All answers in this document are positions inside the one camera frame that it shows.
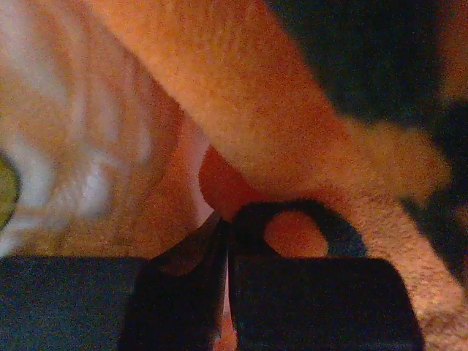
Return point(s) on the white pillow yellow edge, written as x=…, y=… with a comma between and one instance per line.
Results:
x=77, y=111

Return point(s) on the orange patterned pillowcase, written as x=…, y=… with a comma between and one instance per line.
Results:
x=358, y=105

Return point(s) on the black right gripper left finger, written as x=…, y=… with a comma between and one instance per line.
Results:
x=178, y=299

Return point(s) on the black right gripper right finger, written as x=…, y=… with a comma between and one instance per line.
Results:
x=345, y=300

